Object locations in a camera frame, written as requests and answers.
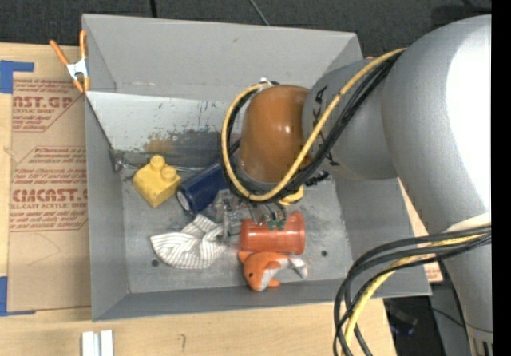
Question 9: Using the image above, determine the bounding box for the yellow toy brick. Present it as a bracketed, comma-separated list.
[132, 154, 182, 209]

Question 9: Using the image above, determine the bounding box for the grey metal bin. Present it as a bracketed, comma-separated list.
[81, 14, 433, 322]

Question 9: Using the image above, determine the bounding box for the orange plastic spool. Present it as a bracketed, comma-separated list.
[238, 210, 307, 255]

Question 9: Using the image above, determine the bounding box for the orange toy fox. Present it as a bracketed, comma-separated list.
[237, 250, 309, 293]

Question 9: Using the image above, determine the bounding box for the white striped cloth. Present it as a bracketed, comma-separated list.
[149, 213, 228, 270]

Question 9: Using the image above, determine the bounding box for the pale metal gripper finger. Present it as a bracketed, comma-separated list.
[221, 218, 243, 246]
[215, 192, 238, 223]

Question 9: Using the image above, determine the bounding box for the dark blue cylinder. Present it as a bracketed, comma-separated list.
[176, 162, 232, 215]

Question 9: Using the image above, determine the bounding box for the brown cardboard board, red print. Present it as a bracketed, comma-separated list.
[0, 42, 445, 318]

